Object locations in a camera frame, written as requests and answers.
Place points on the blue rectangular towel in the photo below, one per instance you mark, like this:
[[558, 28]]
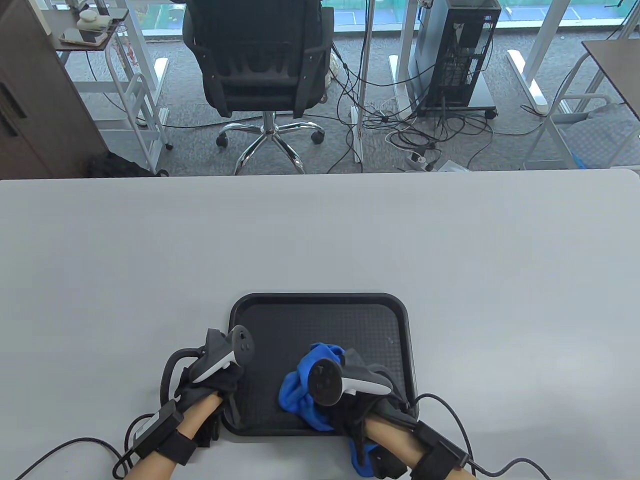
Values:
[[297, 385]]

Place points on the person's left forearm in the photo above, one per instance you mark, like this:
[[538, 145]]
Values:
[[197, 412]]

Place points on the black bag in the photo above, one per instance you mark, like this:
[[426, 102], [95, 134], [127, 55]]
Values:
[[117, 166]]

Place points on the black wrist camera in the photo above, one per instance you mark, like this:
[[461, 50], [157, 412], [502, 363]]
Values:
[[440, 457], [160, 430]]

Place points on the black office chair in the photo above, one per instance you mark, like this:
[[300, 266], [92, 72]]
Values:
[[260, 55]]

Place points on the dark brown cabinet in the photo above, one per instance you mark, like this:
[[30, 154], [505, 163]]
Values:
[[35, 100]]

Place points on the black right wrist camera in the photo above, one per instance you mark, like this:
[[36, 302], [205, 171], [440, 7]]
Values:
[[440, 457]]

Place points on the black plastic tray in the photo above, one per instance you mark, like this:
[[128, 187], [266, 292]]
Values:
[[325, 325]]

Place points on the grey white right hand controller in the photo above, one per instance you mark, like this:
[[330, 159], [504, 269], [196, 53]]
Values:
[[325, 382]]

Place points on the grey white hand controller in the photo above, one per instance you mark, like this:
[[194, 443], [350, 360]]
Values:
[[235, 350], [325, 382]]

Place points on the grey white left hand controller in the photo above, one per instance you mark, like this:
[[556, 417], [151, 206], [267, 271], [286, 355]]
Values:
[[235, 350]]

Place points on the white small case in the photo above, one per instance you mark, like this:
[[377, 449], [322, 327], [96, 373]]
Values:
[[94, 21]]

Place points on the dark brown tabletop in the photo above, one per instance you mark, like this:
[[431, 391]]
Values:
[[617, 65]]

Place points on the white rolling cart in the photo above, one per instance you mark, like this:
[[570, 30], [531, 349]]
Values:
[[140, 115]]

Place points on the person's right hand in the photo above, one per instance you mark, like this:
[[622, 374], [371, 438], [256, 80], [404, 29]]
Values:
[[355, 415]]

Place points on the person's right forearm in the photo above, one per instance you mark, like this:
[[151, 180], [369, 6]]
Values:
[[395, 437]]

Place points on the person's left hand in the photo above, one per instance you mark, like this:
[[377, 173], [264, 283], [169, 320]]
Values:
[[220, 383]]

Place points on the black computer tower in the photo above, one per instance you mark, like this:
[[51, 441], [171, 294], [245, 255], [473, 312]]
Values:
[[460, 50]]

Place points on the white power strip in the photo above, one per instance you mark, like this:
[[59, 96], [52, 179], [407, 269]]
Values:
[[416, 160]]

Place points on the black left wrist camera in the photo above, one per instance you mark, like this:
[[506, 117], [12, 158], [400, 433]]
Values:
[[160, 430]]

